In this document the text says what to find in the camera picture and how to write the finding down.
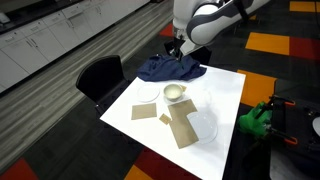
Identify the white bowl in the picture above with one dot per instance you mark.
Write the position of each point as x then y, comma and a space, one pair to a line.
173, 91

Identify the small tan square card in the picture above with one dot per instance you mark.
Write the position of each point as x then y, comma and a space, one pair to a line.
165, 118

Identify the small tan card piece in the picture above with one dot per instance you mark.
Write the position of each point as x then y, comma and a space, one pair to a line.
183, 88

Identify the L-shaped brown cardboard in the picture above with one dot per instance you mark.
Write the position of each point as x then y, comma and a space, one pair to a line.
181, 123

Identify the large clear plate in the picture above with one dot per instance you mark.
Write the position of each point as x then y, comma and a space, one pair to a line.
203, 128

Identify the rectangular brown cardboard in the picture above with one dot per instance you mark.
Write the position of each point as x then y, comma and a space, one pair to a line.
144, 111

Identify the white round disc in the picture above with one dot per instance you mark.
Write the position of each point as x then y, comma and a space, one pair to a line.
317, 126

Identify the orange and black clamp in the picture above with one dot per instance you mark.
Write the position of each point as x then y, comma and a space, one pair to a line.
286, 138
283, 101

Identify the black stand platform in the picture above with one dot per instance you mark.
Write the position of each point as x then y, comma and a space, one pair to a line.
298, 123

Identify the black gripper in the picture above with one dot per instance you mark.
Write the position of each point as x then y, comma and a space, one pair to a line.
177, 45

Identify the white cabinets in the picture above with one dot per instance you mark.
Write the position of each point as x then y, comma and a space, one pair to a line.
40, 36

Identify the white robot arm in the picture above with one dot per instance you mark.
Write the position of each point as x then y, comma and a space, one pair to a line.
213, 23

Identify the small white plate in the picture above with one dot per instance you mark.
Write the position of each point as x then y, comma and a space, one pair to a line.
148, 93

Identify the blue cloth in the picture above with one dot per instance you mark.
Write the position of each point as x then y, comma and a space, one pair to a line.
163, 70

